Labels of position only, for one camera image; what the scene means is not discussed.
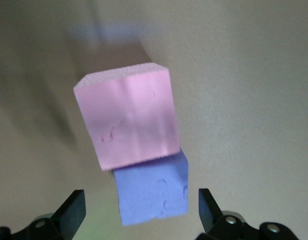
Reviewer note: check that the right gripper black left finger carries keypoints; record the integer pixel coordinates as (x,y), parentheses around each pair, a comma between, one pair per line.
(74,210)

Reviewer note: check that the purple foam cube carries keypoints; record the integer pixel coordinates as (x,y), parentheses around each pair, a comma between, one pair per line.
(151,195)

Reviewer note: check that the brown table cover sheet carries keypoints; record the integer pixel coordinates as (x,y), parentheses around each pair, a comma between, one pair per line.
(243,100)

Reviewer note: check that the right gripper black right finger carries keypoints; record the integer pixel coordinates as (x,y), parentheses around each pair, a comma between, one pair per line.
(206,210)

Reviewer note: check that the pink foam cube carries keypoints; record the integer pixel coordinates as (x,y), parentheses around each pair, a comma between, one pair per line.
(128,117)

